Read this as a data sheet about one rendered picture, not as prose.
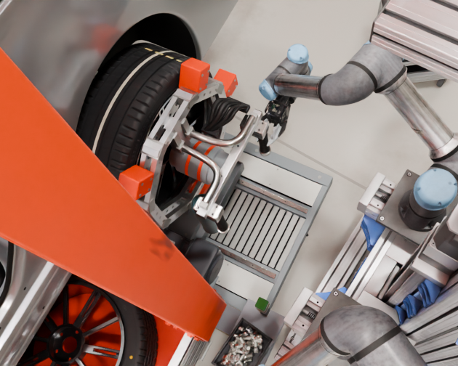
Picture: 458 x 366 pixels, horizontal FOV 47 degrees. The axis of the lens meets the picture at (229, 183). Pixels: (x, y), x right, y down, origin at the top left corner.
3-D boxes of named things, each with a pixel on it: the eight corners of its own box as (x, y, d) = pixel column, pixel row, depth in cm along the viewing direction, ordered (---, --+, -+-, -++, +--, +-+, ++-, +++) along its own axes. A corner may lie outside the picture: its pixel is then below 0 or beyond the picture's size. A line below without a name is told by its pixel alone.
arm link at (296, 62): (292, 70, 184) (293, 87, 195) (313, 49, 187) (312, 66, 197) (275, 58, 187) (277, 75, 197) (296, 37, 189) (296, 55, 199)
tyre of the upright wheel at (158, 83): (69, 236, 202) (164, 149, 248) (120, 263, 196) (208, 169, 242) (53, 87, 159) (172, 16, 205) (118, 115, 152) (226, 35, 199)
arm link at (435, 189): (400, 202, 172) (408, 187, 159) (426, 173, 174) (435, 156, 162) (432, 225, 168) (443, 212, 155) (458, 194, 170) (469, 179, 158)
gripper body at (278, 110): (262, 111, 192) (277, 84, 195) (264, 122, 200) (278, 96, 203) (281, 118, 190) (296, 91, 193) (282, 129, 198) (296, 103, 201)
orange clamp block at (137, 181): (135, 163, 173) (118, 173, 165) (155, 173, 170) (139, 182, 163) (131, 181, 176) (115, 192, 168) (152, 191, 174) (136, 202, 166)
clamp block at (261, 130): (246, 120, 192) (245, 112, 187) (269, 128, 189) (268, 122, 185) (240, 131, 191) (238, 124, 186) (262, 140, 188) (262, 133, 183)
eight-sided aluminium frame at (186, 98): (222, 124, 229) (199, 49, 179) (235, 130, 227) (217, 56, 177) (159, 234, 215) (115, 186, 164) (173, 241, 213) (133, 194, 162)
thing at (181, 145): (182, 144, 183) (176, 130, 173) (232, 165, 178) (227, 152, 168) (157, 187, 178) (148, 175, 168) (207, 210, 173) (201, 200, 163)
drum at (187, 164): (190, 142, 205) (182, 125, 192) (238, 163, 199) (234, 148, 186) (172, 173, 201) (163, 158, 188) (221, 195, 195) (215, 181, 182)
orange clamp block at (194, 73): (188, 80, 183) (191, 57, 178) (208, 88, 181) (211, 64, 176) (177, 88, 178) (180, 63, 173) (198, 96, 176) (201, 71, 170)
